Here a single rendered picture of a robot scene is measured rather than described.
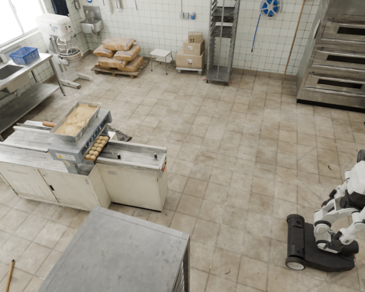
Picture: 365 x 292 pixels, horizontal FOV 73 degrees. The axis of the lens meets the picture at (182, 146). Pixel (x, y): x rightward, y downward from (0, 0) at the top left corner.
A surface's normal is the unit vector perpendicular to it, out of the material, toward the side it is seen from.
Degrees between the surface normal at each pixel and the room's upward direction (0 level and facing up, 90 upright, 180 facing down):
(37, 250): 0
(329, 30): 90
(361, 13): 90
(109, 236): 0
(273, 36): 90
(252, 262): 0
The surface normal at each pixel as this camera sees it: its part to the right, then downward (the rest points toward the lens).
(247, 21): -0.31, 0.66
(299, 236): -0.02, -0.72
